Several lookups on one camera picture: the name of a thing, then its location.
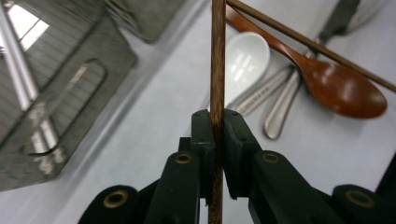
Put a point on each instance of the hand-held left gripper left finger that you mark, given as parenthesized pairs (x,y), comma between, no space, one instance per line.
(183,180)

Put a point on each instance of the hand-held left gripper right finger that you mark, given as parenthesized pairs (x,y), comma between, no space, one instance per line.
(264,180)

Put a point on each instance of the metal fork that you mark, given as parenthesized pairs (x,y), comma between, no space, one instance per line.
(258,93)

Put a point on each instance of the white ceramic spoon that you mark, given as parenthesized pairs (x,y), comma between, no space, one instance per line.
(246,62)

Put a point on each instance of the brown wooden spoon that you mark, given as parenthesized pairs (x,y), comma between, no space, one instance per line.
(342,87)

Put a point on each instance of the brown wooden chopstick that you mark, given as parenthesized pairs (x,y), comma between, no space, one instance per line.
(218,62)
(311,43)

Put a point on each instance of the clear grey plastic bin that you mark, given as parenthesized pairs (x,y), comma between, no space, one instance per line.
(62,102)
(146,18)

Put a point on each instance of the white table sheet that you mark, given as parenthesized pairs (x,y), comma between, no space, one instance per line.
(149,130)

